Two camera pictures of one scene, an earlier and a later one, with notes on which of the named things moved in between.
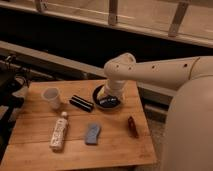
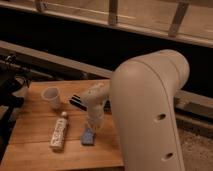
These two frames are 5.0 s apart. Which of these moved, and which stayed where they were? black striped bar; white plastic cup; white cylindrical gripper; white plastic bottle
Moved: white cylindrical gripper
Stayed: white plastic bottle; white plastic cup; black striped bar
